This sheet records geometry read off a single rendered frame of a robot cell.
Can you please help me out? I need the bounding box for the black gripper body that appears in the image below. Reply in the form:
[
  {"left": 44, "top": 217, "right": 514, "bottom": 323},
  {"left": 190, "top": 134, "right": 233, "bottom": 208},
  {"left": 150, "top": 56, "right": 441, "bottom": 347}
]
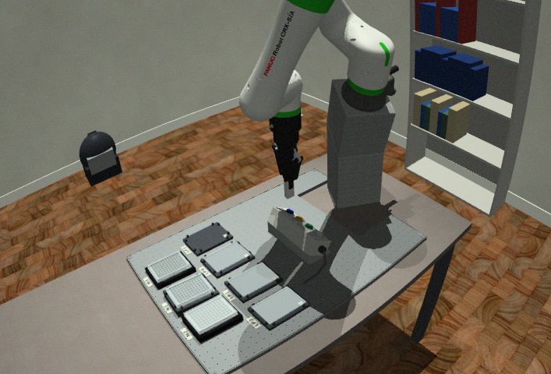
[{"left": 273, "top": 132, "right": 299, "bottom": 160}]

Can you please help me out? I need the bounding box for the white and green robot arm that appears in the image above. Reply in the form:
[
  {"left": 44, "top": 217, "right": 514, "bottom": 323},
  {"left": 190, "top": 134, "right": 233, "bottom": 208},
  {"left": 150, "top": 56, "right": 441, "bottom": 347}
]
[{"left": 239, "top": 0, "right": 399, "bottom": 135}]

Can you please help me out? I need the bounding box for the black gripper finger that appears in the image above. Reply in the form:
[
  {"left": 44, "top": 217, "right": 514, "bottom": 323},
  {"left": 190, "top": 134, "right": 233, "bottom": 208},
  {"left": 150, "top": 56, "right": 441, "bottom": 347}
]
[
  {"left": 283, "top": 149, "right": 303, "bottom": 199},
  {"left": 272, "top": 144, "right": 286, "bottom": 198}
]

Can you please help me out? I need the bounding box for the grey button panel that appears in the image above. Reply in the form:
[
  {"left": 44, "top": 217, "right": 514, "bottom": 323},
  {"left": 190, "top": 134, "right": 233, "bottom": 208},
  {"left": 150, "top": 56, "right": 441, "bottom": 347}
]
[{"left": 267, "top": 207, "right": 331, "bottom": 284}]

